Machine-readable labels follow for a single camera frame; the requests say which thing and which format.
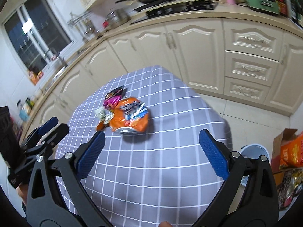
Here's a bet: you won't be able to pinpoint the wall utensil rack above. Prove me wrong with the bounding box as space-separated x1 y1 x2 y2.
67 12 93 26

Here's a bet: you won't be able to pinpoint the steel faucet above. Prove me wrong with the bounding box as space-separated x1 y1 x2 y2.
44 48 68 68

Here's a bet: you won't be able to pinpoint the orange snack bag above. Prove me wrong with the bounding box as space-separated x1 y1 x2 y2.
109 96 150 135

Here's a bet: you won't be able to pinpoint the black gas stove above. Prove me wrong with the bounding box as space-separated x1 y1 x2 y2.
130 1 218 24

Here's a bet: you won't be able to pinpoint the orange packet on windowsill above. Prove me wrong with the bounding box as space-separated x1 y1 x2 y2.
27 69 44 85

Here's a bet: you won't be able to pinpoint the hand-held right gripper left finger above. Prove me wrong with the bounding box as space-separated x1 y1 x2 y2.
27 131 114 227

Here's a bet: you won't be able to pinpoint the cream base cabinets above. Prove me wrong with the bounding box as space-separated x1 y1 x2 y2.
21 16 303 134

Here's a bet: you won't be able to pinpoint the red label sauce bottle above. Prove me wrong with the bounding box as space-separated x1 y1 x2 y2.
274 0 288 17

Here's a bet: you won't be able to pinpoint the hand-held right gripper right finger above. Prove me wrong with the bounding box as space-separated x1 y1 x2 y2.
192 129 279 227

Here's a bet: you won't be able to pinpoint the orange peel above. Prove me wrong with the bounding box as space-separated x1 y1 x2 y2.
96 120 111 131

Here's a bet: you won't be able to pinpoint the purple foil wrapper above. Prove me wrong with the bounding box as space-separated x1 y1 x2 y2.
103 94 124 111

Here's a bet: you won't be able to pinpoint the dark patterned bag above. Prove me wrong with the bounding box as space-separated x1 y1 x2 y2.
277 168 303 211

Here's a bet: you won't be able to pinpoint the kitchen window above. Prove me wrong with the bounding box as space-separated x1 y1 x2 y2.
2 0 73 70

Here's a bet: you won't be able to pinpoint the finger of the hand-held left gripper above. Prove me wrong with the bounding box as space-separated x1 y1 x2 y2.
43 123 70 152
36 117 59 136

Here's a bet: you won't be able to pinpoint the steel steamer pot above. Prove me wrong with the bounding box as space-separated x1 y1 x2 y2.
105 8 131 28

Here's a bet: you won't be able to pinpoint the steel sink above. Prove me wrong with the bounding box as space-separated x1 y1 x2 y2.
53 49 83 81

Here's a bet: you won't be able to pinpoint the white trash bin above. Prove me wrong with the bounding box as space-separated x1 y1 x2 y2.
240 143 270 188

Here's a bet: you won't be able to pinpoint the white lidded jar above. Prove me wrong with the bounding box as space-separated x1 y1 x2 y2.
16 100 31 117

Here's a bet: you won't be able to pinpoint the green and white wrapper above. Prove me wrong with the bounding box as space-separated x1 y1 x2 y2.
94 106 115 121

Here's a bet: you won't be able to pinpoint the gold foil packet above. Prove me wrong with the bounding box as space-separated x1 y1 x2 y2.
290 169 303 195

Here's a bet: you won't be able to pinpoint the cardboard box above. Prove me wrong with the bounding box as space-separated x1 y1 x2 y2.
271 128 299 171

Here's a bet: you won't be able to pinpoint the black snack wrapper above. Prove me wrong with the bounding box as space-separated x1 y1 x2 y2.
105 86 126 100

